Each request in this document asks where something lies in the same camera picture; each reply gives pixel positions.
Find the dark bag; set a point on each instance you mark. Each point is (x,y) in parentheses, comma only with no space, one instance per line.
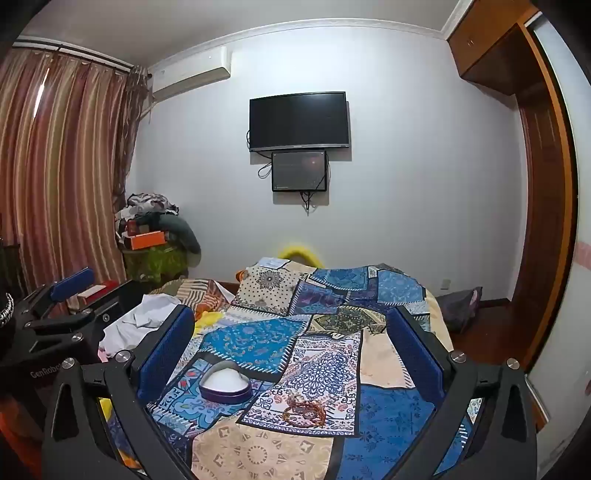
(457,307)

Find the pink cloth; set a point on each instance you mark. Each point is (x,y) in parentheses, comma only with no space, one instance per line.
(102,354)

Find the red and white box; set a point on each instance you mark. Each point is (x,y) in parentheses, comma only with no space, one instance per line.
(97,291)

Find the white curtain rail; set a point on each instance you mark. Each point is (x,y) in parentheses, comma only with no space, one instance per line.
(69,51)

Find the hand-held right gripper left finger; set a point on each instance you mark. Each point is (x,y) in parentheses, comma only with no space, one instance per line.
(167,350)

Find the wooden overhead cabinet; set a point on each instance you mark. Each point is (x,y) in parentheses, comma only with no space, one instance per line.
(489,46)

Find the pile of clothes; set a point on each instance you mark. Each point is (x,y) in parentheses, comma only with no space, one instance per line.
(147,212)

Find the green patterned cloth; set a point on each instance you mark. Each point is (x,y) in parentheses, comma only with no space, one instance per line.
(154,265)

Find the wall socket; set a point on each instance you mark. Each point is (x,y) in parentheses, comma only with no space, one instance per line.
(446,283)

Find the striped brown curtain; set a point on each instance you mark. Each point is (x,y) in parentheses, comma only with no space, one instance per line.
(60,175)

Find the yellow cloth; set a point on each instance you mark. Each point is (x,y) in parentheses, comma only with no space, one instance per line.
(207,321)

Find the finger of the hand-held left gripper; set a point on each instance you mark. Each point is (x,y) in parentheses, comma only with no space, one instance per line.
(74,282)
(115,302)

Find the white cloth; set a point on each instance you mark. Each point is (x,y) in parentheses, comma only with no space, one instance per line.
(134,323)

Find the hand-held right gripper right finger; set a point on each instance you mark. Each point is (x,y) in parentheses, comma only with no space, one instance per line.
(415,357)

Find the white air conditioner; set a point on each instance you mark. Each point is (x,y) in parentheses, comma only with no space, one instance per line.
(189,74)

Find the small black monitor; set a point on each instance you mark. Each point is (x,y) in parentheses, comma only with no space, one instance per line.
(299,170)

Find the large black television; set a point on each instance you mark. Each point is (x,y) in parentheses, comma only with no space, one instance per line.
(298,121)

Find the orange box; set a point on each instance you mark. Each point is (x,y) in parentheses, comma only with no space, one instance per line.
(147,240)

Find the wooden door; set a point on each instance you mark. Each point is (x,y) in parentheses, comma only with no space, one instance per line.
(545,207)

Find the purple heart-shaped box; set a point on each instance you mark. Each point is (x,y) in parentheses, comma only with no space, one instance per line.
(226,382)

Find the brown striped cloth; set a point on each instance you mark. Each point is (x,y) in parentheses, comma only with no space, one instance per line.
(198,293)

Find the white paper sheet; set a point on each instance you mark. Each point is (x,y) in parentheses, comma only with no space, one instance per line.
(272,263)

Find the patchwork blanket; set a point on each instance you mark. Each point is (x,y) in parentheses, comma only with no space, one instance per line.
(314,332)

